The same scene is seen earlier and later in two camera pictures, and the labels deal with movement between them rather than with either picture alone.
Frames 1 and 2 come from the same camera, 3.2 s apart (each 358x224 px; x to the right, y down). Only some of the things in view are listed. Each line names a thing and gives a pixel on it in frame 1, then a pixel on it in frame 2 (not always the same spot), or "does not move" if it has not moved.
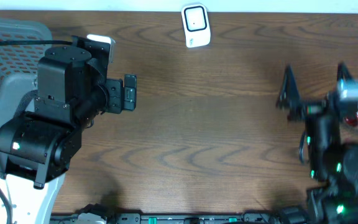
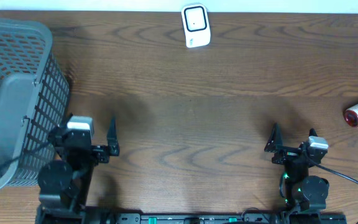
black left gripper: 125,101 to 100,155
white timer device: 196,25 does not move
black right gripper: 291,99 to 275,144
